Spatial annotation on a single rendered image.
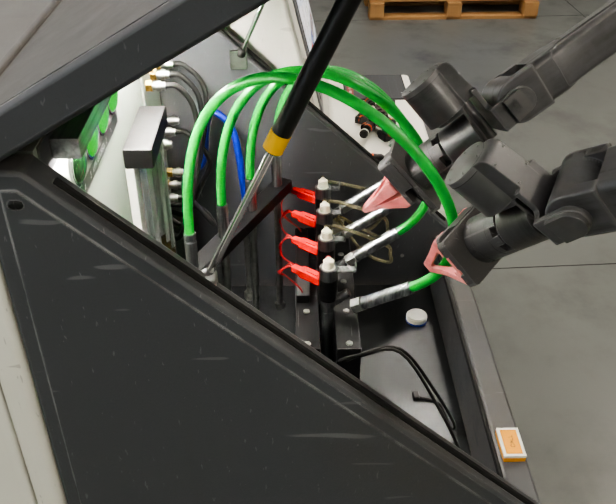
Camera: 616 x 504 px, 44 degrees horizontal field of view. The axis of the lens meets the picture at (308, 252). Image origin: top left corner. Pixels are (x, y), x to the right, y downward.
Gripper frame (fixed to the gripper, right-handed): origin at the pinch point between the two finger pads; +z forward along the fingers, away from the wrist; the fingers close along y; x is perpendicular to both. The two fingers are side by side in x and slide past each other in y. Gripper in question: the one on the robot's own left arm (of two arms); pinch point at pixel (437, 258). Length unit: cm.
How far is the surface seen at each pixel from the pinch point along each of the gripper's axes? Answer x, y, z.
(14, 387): -22, 46, 8
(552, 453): 92, -64, 100
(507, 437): 26.0, 4.4, 7.4
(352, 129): -18, -54, 65
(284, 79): -29.1, 3.2, -3.3
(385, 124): -17.5, 0.0, -8.5
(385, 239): -2.7, -10.1, 20.4
